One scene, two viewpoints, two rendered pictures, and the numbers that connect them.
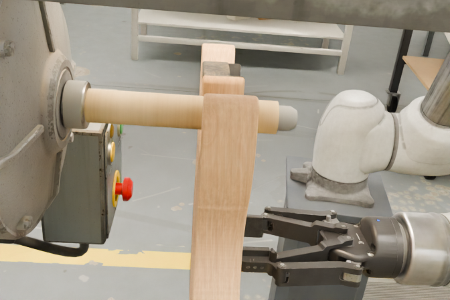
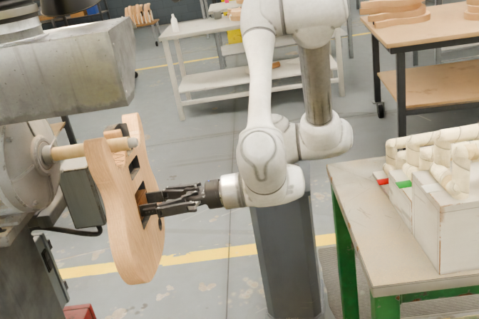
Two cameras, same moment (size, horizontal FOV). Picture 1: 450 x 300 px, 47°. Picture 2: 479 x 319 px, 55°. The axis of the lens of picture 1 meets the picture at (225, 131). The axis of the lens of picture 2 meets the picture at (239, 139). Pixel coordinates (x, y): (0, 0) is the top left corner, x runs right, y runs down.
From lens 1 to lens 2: 0.68 m
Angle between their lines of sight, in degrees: 9
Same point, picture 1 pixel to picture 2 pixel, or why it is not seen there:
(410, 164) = (311, 153)
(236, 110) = (95, 143)
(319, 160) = not seen: hidden behind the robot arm
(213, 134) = (88, 154)
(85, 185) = (86, 195)
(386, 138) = (291, 140)
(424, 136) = (310, 134)
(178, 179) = not seen: hidden behind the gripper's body
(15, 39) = (14, 135)
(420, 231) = (225, 181)
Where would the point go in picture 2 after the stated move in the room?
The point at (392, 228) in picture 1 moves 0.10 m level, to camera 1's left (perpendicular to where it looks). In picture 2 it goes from (214, 183) to (175, 186)
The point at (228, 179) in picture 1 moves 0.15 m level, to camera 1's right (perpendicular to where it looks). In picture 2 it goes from (100, 169) to (167, 162)
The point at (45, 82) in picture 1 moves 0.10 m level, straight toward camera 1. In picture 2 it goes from (32, 148) to (26, 166)
